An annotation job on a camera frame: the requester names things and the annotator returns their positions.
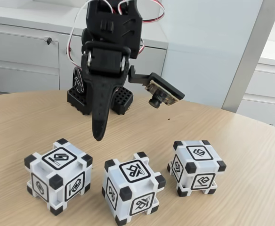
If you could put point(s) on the white cabinet with drawers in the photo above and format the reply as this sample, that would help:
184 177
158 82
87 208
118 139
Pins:
22 58

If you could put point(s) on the white low cabinet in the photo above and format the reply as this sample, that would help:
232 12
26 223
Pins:
269 82

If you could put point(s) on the grey metal frame post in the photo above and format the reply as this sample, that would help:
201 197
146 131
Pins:
252 54

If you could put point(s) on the white cube with diamond symbol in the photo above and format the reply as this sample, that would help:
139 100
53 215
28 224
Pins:
199 153

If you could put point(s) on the black disc with white lines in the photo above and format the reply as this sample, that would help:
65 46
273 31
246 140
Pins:
77 82

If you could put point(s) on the white cube with bolt symbol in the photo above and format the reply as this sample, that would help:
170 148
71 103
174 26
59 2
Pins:
57 157

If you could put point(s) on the camera board on black mount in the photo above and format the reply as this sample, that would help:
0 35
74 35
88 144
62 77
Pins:
168 90

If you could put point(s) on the white cube with XR symbol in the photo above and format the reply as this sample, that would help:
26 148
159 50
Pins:
134 173

